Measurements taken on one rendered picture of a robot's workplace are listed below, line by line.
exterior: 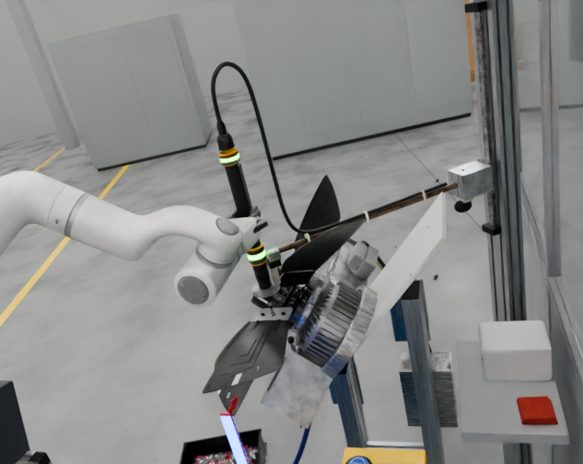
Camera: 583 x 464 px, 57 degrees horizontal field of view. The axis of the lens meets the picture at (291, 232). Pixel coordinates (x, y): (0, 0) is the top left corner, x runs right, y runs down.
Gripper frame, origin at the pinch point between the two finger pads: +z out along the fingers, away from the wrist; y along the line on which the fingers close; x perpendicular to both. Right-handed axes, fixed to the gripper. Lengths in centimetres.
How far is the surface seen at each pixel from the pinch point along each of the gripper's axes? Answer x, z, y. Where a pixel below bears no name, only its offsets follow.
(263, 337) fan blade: -27.2, -10.5, 0.6
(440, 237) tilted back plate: -10.6, 1.4, 43.0
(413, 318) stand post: -38, 10, 33
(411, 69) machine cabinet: -78, 566, 5
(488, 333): -50, 17, 52
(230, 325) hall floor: -148, 161, -105
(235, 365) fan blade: -28.2, -19.1, -4.1
